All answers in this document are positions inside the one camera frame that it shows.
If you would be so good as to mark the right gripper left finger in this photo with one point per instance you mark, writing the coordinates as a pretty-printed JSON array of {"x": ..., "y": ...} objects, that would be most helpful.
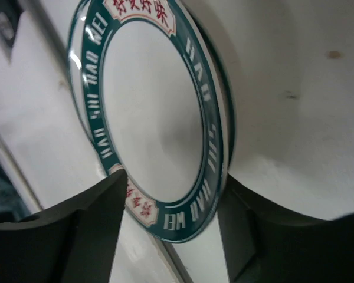
[{"x": 73, "y": 241}]

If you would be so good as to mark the green rimmed white plate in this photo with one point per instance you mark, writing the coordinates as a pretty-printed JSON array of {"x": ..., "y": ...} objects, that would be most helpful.
[{"x": 154, "y": 101}]

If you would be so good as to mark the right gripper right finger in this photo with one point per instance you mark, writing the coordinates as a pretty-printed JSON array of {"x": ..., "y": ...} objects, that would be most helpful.
[{"x": 265, "y": 242}]

